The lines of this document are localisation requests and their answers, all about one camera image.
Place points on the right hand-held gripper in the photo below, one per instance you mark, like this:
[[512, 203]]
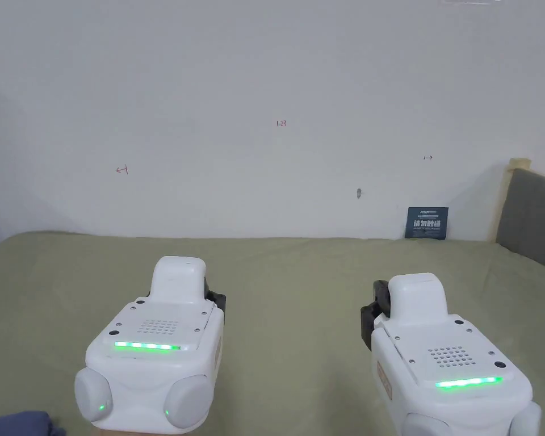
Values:
[[440, 331]]

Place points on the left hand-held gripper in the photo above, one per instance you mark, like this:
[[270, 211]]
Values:
[[163, 377]]

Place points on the person's left hand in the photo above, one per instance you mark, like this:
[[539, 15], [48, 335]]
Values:
[[127, 432]]

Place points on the dark blue sign card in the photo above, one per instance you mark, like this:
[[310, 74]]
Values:
[[428, 223]]

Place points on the grey padded headboard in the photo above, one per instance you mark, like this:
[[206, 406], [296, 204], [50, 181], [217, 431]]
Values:
[[533, 213]]

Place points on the bed with pale green sheet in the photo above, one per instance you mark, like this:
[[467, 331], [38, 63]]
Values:
[[290, 295]]

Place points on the dark blue garment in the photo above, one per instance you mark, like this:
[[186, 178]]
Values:
[[18, 424]]

